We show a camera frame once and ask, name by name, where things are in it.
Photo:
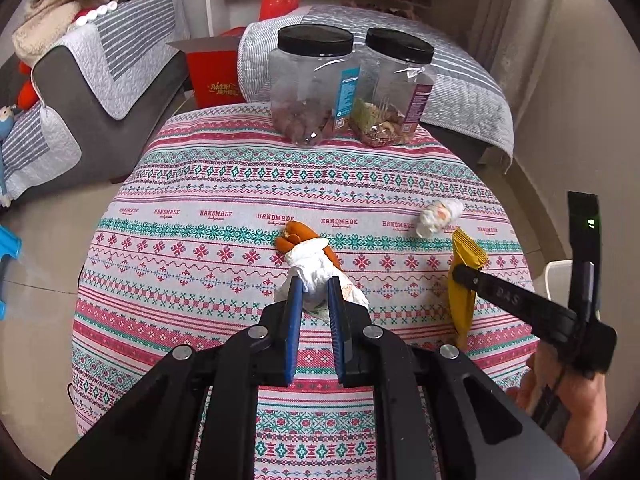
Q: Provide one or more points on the blue label plastic jar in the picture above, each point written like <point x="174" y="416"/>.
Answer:
<point x="310" y="85"/>

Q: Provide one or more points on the dark grey sofa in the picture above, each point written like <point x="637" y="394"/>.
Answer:
<point x="75" y="90"/>

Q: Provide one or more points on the beige curtain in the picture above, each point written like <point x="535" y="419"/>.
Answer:
<point x="510" y="15"/>

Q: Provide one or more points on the white tissue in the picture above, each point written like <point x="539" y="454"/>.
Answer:
<point x="312" y="265"/>

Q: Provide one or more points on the beige folded blankets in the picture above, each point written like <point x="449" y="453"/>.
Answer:
<point x="55" y="10"/>

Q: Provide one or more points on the crumpled white paper ball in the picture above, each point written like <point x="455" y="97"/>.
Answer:
<point x="440" y="216"/>

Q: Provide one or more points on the striped quilted sofa throw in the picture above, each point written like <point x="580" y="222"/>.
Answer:
<point x="125" y="50"/>

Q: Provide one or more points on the person's right hand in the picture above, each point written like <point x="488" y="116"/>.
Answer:
<point x="585" y="410"/>

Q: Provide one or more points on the grey quilted sofa cover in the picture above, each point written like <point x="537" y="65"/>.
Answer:
<point x="460" y="85"/>

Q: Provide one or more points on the blue plastic toy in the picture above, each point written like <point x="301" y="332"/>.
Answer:
<point x="7" y="260"/>

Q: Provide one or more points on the person's right forearm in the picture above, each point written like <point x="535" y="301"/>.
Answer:
<point x="600" y="457"/>

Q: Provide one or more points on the red cardboard box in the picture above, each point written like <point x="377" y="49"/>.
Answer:
<point x="215" y="75"/>

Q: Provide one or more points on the red cloth with white buttons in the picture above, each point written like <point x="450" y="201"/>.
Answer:
<point x="92" y="14"/>

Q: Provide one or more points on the purple label plastic jar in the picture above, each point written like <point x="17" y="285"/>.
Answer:
<point x="395" y="95"/>

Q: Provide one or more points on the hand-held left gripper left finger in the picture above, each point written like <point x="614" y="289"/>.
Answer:
<point x="295" y="330"/>

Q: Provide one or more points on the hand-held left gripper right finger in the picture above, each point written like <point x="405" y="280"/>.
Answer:
<point x="337" y="330"/>

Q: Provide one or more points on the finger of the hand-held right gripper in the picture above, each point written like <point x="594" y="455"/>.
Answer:
<point x="500" y="292"/>

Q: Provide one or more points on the yellow snack wrapper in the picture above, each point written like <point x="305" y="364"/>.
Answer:
<point x="462" y="305"/>

